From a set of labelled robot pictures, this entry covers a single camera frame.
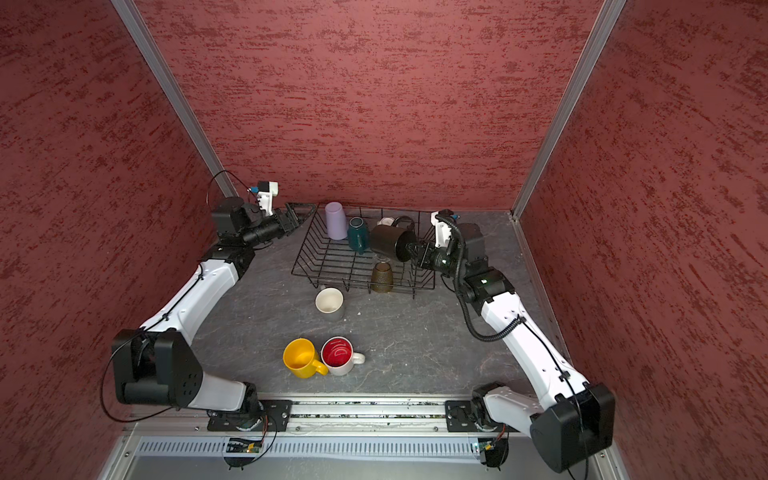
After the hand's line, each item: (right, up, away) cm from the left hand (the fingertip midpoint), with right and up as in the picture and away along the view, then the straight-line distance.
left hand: (313, 216), depth 77 cm
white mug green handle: (+9, -5, +22) cm, 25 cm away
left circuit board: (-18, -58, -5) cm, 61 cm away
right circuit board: (+46, -58, -6) cm, 74 cm away
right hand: (+24, -9, -4) cm, 26 cm away
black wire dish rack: (+12, -10, +26) cm, 30 cm away
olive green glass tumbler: (+18, -18, +10) cm, 27 cm away
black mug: (+22, -7, -10) cm, 25 cm away
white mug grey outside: (+2, -26, +13) cm, 29 cm away
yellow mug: (-5, -39, +5) cm, 40 cm away
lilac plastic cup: (+1, -2, +27) cm, 27 cm away
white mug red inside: (+5, -39, +6) cm, 39 cm away
